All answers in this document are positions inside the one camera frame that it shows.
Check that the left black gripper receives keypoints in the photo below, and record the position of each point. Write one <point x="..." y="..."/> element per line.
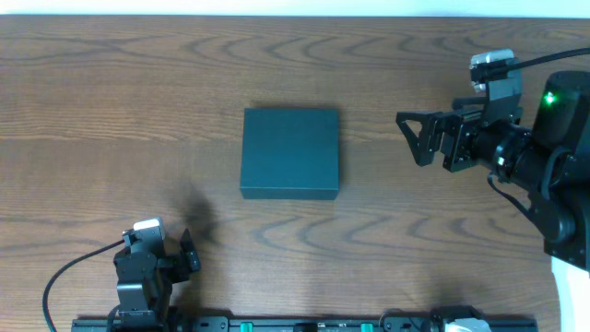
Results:
<point x="185" y="257"/>

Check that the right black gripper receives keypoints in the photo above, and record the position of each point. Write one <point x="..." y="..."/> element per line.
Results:
<point x="454" y="141"/>

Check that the dark green box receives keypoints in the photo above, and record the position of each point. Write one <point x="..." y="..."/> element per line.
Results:
<point x="290" y="154"/>

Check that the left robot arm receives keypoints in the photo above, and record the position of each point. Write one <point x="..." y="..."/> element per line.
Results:
<point x="143" y="307"/>

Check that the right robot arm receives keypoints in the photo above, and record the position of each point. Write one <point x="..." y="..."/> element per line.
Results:
<point x="549" y="160"/>

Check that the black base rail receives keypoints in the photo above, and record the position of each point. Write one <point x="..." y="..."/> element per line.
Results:
<point x="453" y="318"/>

